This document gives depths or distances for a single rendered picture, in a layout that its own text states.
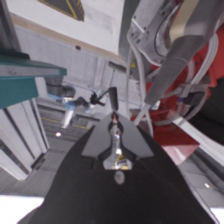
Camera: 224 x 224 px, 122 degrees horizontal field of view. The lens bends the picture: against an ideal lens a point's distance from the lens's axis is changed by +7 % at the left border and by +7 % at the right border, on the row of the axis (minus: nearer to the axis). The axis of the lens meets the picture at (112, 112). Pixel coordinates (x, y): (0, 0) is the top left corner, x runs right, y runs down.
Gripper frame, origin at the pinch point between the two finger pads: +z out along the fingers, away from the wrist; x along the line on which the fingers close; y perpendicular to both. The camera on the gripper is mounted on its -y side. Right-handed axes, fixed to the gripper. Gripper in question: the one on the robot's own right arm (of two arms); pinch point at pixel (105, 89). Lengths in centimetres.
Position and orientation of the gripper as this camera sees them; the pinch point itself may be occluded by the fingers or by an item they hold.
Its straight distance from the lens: 62.1
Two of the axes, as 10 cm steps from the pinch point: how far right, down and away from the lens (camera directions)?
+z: 6.4, -5.8, -5.0
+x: 4.2, -2.8, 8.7
